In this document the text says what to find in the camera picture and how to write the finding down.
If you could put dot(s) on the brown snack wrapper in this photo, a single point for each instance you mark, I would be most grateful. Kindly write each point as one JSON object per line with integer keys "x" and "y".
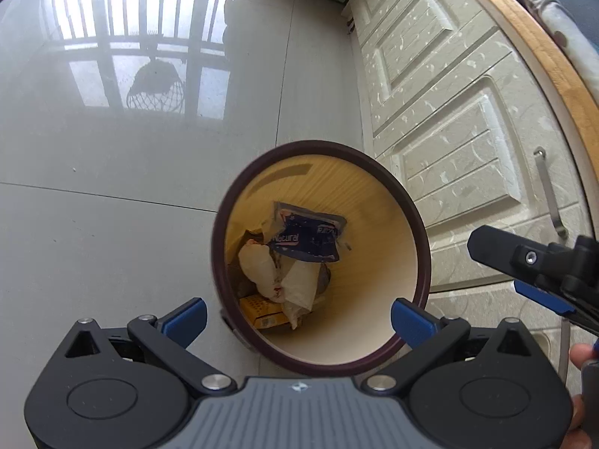
{"x": 252, "y": 237}

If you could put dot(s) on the person's right hand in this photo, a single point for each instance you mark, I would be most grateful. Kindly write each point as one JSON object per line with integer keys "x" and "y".
{"x": 585, "y": 353}

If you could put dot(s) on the blue and white snack packet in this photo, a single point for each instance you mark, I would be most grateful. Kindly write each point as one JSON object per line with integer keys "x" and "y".
{"x": 309, "y": 236}

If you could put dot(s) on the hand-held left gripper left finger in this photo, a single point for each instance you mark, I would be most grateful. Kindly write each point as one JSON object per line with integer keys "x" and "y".
{"x": 187, "y": 320}

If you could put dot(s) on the wood-look bin with brown rim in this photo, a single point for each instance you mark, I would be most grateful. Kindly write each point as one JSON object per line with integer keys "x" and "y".
{"x": 351, "y": 206}

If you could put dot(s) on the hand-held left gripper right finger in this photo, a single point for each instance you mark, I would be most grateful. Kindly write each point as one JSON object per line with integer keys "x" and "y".
{"x": 412, "y": 322}

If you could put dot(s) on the yellow carton box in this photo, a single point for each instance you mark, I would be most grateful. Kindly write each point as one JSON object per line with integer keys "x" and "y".
{"x": 262, "y": 313}

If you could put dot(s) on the printed blanket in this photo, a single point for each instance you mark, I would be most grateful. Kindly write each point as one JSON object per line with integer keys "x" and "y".
{"x": 566, "y": 23}

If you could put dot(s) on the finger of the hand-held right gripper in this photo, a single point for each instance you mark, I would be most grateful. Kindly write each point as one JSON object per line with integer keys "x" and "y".
{"x": 496, "y": 248}
{"x": 543, "y": 295}

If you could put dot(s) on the cream bench cabinet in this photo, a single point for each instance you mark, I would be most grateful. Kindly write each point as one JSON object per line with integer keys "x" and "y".
{"x": 444, "y": 103}

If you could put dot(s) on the white wrapper with orange edge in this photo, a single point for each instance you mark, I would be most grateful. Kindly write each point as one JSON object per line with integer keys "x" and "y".
{"x": 299, "y": 290}

